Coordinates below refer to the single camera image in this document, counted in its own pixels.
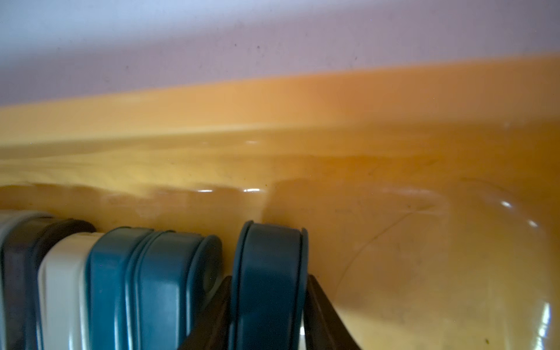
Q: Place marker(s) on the black pruning pliers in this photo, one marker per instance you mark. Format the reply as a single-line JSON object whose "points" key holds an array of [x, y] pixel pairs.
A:
{"points": [[23, 252]]}

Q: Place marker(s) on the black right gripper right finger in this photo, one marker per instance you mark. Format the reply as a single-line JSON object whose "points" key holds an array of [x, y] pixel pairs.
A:
{"points": [[323, 326]]}

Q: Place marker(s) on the yellow storage tray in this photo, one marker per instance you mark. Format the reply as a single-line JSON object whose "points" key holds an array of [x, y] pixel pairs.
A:
{"points": [[430, 194]]}

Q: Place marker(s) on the teal pruning pliers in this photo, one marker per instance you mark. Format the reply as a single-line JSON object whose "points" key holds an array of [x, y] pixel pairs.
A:
{"points": [[111, 266]]}

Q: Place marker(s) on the beige pruning pliers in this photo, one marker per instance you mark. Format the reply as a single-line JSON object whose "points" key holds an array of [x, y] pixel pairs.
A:
{"points": [[62, 285]]}

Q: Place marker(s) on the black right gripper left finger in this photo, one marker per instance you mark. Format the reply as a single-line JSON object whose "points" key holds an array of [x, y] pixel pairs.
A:
{"points": [[211, 331]]}

